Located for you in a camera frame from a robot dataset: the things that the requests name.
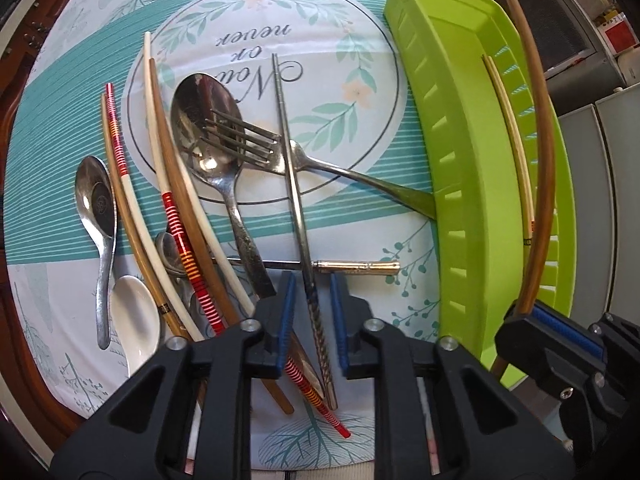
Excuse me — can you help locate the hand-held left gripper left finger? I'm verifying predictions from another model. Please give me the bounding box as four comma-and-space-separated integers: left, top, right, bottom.
47, 271, 301, 480

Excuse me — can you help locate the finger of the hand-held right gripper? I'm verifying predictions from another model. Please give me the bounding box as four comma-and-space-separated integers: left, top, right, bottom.
592, 312, 640, 376
495, 301, 608, 401

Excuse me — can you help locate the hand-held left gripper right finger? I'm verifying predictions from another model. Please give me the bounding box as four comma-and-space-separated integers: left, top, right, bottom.
329, 276, 576, 480

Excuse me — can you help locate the red striped cream chopstick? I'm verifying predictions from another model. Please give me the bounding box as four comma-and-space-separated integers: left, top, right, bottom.
148, 58, 352, 440
105, 83, 191, 311
143, 31, 226, 336

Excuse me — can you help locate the white ceramic spoon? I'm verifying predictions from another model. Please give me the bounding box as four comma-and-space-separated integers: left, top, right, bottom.
109, 275, 163, 378

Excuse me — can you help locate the metal fork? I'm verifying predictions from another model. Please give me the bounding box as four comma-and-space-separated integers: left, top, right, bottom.
202, 106, 438, 221

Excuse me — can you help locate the dark brown wooden chopstick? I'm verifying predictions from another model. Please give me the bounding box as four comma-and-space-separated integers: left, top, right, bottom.
491, 0, 557, 378
149, 57, 296, 416

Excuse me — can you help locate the pale bamboo chopstick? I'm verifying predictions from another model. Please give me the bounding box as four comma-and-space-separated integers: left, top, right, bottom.
481, 54, 536, 248

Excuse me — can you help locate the large metal spoon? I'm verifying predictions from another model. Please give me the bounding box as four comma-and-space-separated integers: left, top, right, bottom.
170, 73, 277, 300

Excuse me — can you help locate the green plastic utensil tray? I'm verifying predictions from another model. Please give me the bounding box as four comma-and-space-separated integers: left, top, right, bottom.
382, 0, 576, 391

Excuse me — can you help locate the brown bamboo chopstick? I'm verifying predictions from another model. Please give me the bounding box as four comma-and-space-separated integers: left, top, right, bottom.
100, 92, 206, 343

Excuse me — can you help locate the metal chopstick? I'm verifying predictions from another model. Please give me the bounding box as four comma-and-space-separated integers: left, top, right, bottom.
271, 53, 338, 410

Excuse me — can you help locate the grey cabinet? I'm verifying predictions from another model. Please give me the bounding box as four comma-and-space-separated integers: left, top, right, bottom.
556, 85, 640, 318

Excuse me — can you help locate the leaf printed tablecloth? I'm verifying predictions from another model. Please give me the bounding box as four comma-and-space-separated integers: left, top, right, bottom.
5, 0, 506, 471

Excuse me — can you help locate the red and white box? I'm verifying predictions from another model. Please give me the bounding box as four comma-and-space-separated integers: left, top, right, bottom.
602, 12, 640, 54

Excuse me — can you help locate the silver metal cabinet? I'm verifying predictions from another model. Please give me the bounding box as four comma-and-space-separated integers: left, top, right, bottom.
525, 0, 616, 78

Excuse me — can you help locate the long-handled small metal spoon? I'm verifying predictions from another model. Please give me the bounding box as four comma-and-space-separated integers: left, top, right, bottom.
154, 231, 402, 281

